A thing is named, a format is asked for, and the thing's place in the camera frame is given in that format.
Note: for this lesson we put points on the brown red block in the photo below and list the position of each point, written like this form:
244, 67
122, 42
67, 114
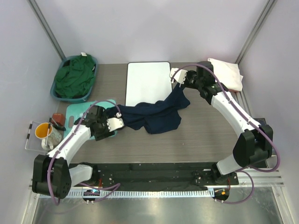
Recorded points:
59, 118

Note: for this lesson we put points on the green t shirt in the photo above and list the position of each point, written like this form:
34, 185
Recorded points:
76, 78

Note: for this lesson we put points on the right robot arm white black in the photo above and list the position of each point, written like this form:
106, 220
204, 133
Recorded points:
255, 141

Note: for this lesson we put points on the teal cutting board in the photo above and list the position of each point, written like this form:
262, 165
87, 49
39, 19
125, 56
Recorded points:
75, 111

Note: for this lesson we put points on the clear acrylic tray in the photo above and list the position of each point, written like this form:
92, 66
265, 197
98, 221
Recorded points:
35, 144

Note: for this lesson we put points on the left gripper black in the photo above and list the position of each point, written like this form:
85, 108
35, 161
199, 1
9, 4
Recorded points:
106, 133

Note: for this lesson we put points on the white board with black rim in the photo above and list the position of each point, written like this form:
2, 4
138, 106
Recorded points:
147, 82

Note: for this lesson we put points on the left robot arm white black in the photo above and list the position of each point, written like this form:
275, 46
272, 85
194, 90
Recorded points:
52, 175

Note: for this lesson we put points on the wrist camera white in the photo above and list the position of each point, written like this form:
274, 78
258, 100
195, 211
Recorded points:
177, 75
115, 123

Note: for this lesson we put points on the teal laundry basket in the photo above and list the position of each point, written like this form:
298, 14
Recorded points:
72, 100

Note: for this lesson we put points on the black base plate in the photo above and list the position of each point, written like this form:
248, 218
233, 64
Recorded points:
162, 176

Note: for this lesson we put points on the navy blue t shirt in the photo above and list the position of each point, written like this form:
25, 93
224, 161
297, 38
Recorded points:
159, 117

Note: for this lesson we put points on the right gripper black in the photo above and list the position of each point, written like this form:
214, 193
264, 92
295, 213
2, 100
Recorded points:
188, 73

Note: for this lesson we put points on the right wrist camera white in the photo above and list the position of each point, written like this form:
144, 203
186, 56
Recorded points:
177, 75

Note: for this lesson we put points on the black white marker pen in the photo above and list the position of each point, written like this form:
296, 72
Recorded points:
29, 130

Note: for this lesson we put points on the dark blue book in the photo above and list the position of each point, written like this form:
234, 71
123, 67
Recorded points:
262, 121

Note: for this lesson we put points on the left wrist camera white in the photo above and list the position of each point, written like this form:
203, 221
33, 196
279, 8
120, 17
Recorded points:
115, 123

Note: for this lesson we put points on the white mug orange inside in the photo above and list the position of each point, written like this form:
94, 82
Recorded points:
49, 136

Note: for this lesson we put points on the white slotted cable duct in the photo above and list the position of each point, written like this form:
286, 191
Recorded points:
90, 193

